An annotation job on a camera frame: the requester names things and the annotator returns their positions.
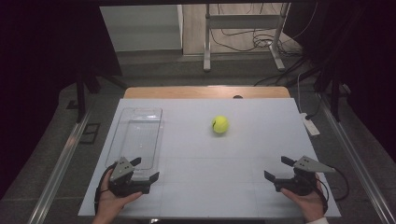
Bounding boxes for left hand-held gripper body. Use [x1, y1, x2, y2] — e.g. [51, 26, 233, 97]
[106, 156, 151, 199]

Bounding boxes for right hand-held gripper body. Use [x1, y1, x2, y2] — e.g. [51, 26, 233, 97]
[273, 155, 336, 197]

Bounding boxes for clear plastic container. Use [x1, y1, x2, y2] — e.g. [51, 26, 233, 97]
[105, 106, 163, 180]

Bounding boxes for yellow tennis ball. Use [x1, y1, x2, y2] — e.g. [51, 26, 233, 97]
[211, 115, 231, 134]

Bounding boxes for person's right hand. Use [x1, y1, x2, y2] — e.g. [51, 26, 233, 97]
[279, 174, 326, 223]

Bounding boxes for person's left hand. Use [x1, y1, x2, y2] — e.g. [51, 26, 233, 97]
[94, 169, 144, 223]

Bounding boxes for white power strip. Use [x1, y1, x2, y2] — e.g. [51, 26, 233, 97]
[300, 112, 321, 137]

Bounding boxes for white table mat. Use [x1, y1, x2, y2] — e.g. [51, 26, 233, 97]
[78, 97, 343, 218]

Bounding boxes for black stand legs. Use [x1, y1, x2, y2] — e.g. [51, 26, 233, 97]
[314, 69, 351, 122]
[66, 66, 129, 124]

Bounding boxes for dark curtain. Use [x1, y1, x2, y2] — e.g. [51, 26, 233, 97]
[283, 0, 396, 162]
[0, 0, 123, 200]

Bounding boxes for white cabinet panel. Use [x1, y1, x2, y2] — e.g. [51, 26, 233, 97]
[99, 4, 184, 53]

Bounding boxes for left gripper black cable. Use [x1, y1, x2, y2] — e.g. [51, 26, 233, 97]
[93, 162, 118, 216]

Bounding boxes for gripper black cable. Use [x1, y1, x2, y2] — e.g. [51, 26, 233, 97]
[314, 166, 350, 216]
[93, 162, 118, 216]

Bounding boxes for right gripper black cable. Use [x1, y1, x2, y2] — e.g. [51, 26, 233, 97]
[314, 166, 350, 216]

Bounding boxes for black plug cable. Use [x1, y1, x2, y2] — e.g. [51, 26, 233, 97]
[304, 92, 323, 120]

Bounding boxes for black floor frame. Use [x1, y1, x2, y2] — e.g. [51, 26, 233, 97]
[78, 122, 101, 145]

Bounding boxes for aluminium floor rail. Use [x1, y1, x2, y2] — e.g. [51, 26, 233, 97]
[318, 92, 396, 224]
[29, 110, 92, 224]

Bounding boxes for thin white cable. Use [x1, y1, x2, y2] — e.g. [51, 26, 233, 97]
[296, 73, 304, 115]

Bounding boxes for tangle of black floor cables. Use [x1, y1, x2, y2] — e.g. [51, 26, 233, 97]
[209, 3, 318, 59]

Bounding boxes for grey metal stand frame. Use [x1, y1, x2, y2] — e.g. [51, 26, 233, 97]
[203, 3, 290, 73]

